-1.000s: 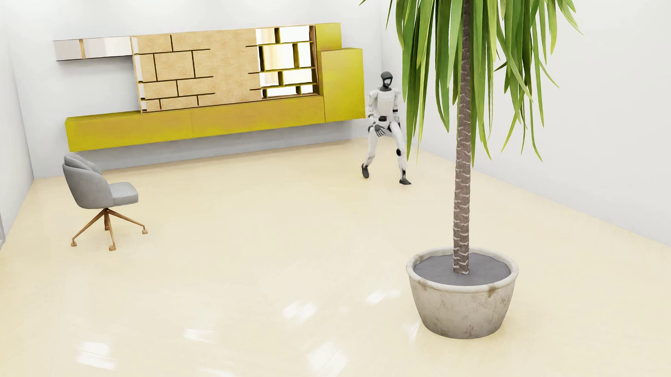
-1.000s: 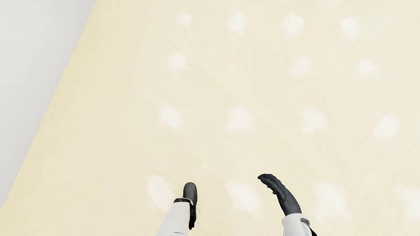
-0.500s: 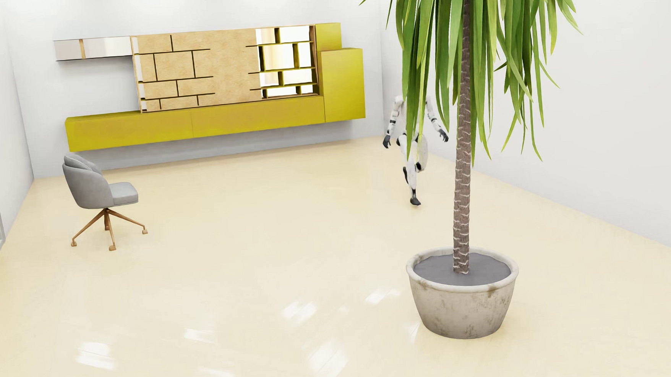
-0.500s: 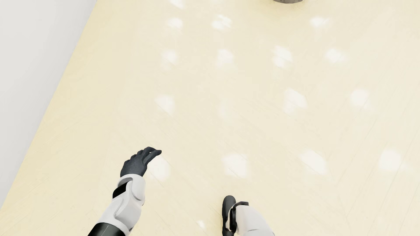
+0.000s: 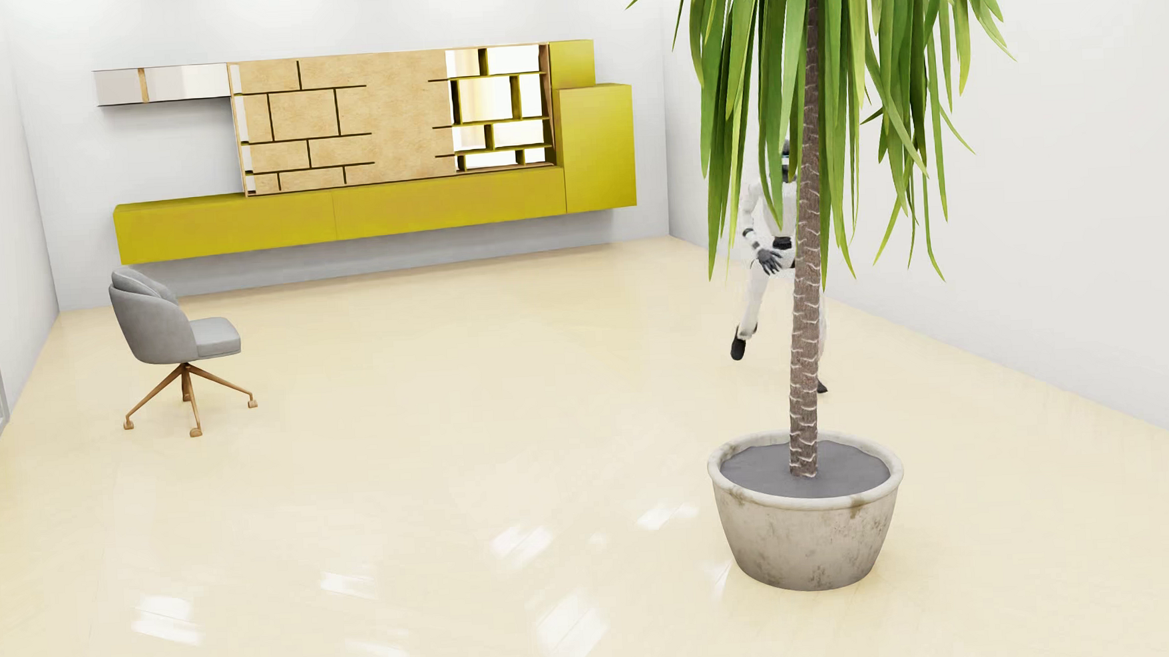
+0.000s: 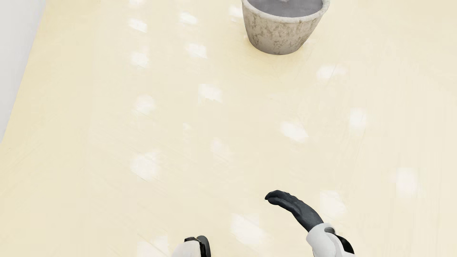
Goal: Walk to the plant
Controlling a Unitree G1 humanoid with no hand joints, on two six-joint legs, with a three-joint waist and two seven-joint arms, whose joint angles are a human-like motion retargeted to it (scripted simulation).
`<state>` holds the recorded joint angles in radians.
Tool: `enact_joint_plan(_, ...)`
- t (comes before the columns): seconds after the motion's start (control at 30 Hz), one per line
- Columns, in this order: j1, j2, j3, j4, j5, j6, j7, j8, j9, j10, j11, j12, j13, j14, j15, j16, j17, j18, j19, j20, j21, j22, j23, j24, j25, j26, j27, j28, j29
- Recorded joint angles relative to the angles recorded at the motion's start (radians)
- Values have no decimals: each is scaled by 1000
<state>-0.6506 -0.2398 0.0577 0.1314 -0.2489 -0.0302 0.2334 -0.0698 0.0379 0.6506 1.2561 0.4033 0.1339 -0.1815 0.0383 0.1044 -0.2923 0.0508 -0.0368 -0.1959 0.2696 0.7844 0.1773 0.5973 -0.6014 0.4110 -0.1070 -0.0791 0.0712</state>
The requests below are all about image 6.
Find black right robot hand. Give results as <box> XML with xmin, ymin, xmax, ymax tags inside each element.
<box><xmin>264</xmin><ymin>190</ymin><xmax>324</xmax><ymax>233</ymax></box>

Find grey concrete plant pot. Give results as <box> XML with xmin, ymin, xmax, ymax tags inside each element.
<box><xmin>241</xmin><ymin>0</ymin><xmax>331</xmax><ymax>55</ymax></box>

